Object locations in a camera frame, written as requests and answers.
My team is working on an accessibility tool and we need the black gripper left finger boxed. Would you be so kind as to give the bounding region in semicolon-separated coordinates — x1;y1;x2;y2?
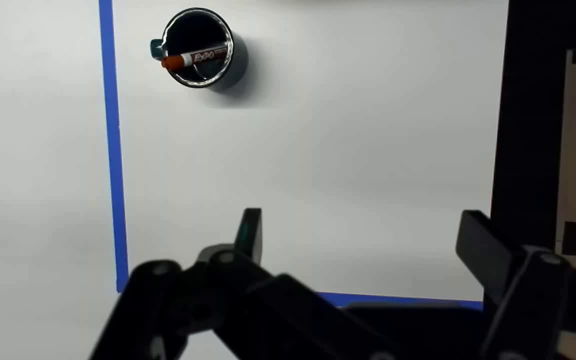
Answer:
90;207;396;360

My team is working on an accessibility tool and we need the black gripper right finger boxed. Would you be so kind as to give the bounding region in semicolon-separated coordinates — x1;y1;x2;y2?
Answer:
456;209;576;360

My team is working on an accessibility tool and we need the red dry-erase marker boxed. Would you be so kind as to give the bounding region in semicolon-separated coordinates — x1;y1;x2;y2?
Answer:
159;42;229;73

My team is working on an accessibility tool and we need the dark teal speckled mug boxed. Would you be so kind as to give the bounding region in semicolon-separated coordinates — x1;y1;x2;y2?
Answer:
147;7;249;92

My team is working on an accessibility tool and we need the blue tape outline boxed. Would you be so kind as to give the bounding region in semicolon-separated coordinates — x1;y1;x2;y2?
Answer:
96;0;485;315

